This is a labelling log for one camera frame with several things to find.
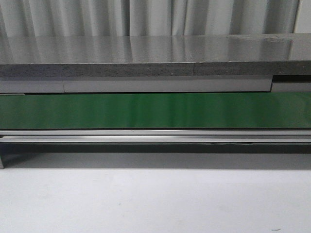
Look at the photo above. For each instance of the grey cabinet panel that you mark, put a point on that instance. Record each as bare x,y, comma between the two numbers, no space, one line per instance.
157,84

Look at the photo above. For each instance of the green conveyor belt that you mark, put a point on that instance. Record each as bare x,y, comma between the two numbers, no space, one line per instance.
156,110

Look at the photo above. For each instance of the dark granite counter slab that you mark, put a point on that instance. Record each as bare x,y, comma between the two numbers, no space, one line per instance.
118,56

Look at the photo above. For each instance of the grey curtain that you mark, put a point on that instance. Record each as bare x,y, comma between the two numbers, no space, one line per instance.
152,17

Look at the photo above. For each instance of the aluminium conveyor frame rail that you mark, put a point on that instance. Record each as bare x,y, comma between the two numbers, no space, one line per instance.
209,149

